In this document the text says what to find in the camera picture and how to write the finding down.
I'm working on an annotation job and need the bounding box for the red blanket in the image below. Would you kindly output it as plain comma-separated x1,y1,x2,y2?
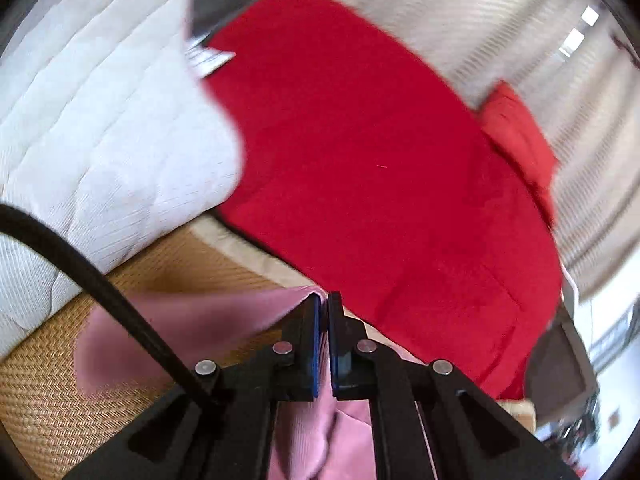
202,0,566,401

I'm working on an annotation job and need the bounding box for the white quilted blanket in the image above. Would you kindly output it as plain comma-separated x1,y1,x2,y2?
0,0,247,361

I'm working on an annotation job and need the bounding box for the black cable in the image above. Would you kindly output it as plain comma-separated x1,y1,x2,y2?
0,202,233,408

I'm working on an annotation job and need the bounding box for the red pillow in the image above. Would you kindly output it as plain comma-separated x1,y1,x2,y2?
477,80,561,226

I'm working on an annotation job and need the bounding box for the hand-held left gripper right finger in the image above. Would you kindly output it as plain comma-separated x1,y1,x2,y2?
325,291,581,480

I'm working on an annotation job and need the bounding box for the pink ribbed garment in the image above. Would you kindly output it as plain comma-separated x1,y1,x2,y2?
74,285,426,480

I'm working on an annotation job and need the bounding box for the dark grey cloth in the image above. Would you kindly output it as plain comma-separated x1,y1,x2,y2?
187,0,251,47

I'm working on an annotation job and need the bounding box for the white label tag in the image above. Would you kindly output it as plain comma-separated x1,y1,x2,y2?
186,40,237,79

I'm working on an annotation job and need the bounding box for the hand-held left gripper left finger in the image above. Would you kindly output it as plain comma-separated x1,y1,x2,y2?
65,292,323,480

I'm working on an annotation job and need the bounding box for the woven straw mat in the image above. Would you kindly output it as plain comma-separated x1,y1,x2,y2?
0,212,426,480

